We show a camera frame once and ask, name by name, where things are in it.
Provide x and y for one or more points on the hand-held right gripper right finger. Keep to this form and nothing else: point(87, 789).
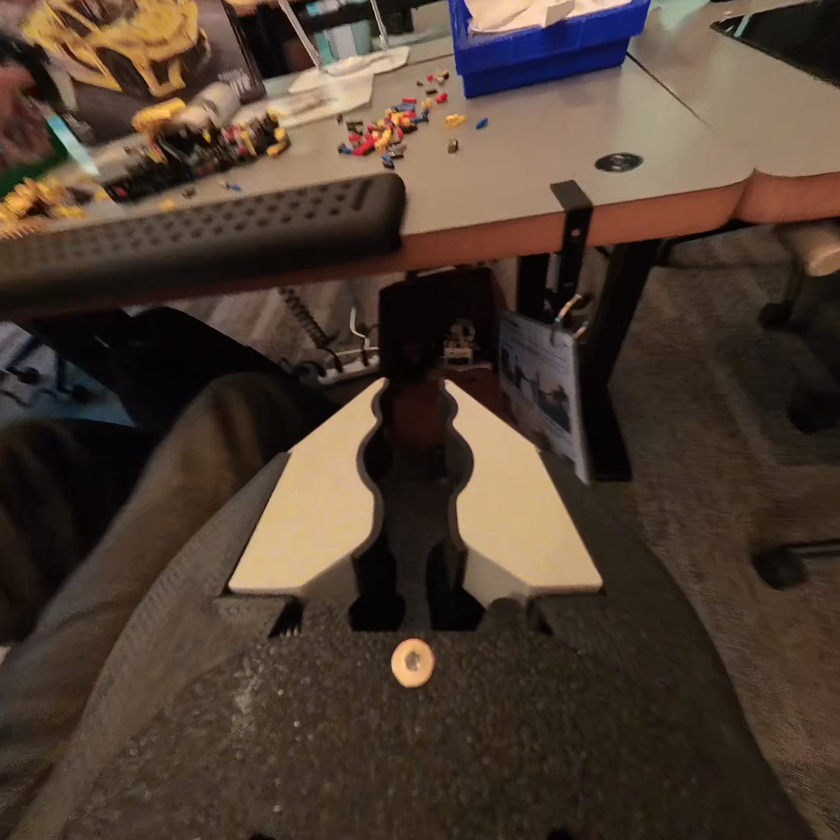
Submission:
point(525, 518)

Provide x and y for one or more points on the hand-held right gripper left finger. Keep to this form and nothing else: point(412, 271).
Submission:
point(308, 518)

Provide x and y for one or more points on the yellow black brick car model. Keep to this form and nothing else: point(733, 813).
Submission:
point(197, 151)

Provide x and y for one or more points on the pile of small coloured pins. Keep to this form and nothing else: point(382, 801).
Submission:
point(387, 128)

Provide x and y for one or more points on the black desk hook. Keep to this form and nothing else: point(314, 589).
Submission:
point(572, 210)

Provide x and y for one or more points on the hanging printed card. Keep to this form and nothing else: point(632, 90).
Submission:
point(538, 394)

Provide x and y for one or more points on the white power strip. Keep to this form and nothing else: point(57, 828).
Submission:
point(348, 371)

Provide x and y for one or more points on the black perforated chair armrest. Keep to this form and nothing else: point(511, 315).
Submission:
point(197, 229)

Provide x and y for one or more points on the office chair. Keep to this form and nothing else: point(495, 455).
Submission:
point(814, 249)

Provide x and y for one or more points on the open instruction booklet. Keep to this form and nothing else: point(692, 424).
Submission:
point(328, 98)

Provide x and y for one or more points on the pile of yellow grey beams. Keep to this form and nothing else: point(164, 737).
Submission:
point(33, 200)

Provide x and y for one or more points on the small cluster of mixed pins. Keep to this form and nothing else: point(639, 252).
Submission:
point(433, 79)

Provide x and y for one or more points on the blue plastic bin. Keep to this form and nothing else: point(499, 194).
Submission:
point(544, 62)

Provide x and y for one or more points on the plain white paper bag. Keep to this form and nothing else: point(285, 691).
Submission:
point(518, 13)

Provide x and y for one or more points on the black toy car box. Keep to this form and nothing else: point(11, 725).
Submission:
point(131, 39)

